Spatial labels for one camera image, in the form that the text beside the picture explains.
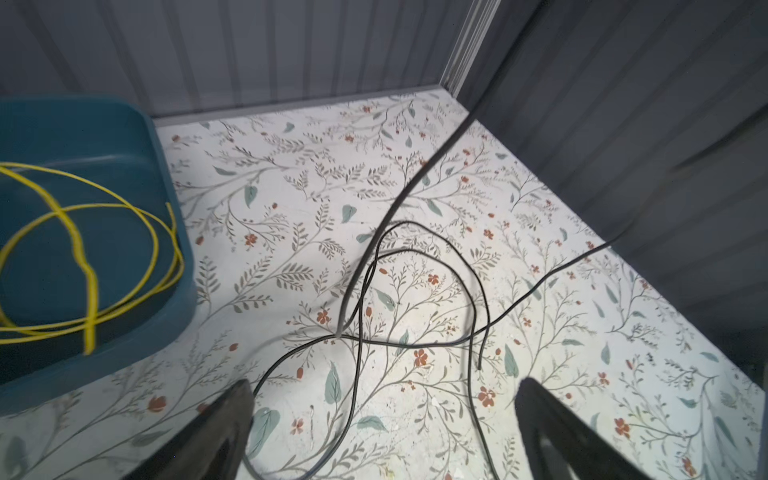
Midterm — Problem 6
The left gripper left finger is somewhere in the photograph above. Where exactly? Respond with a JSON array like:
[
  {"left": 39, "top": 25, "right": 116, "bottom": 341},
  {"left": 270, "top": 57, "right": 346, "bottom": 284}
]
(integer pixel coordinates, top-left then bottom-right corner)
[{"left": 125, "top": 380, "right": 254, "bottom": 480}]

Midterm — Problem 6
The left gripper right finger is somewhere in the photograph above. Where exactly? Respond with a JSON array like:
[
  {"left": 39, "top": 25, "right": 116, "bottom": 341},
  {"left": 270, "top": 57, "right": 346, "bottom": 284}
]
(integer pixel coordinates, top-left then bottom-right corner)
[{"left": 515, "top": 378, "right": 648, "bottom": 479}]

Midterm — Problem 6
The teal plastic tray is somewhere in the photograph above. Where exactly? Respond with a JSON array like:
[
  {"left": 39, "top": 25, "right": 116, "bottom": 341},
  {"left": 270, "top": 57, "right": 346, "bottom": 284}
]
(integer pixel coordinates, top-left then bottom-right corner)
[{"left": 1, "top": 96, "right": 195, "bottom": 415}]

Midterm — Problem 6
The black cable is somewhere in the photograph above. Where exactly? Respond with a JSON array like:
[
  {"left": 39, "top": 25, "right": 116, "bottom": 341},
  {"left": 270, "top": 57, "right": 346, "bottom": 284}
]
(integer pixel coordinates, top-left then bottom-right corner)
[{"left": 239, "top": 0, "right": 768, "bottom": 480}]

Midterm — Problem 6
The yellow cable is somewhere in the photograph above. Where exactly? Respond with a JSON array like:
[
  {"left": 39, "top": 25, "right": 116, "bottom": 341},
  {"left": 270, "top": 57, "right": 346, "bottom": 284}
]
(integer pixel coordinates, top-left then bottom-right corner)
[{"left": 0, "top": 161, "right": 186, "bottom": 356}]

